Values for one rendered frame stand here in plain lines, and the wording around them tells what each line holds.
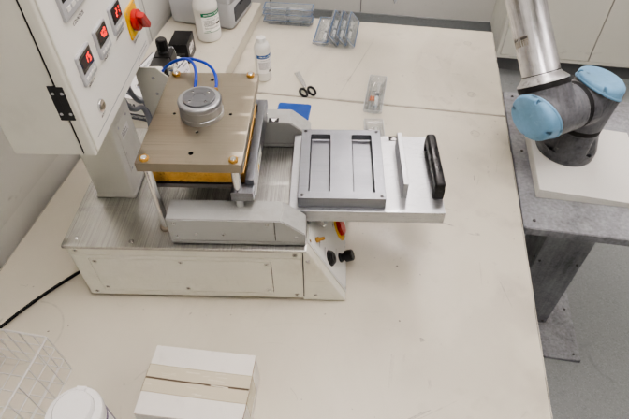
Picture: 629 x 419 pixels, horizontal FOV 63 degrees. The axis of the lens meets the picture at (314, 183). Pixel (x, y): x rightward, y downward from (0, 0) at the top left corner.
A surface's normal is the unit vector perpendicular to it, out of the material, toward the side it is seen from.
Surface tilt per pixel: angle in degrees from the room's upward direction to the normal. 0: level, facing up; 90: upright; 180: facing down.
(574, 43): 90
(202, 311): 0
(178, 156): 0
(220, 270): 90
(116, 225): 0
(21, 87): 90
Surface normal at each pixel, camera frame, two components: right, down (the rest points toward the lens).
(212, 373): -0.01, -0.69
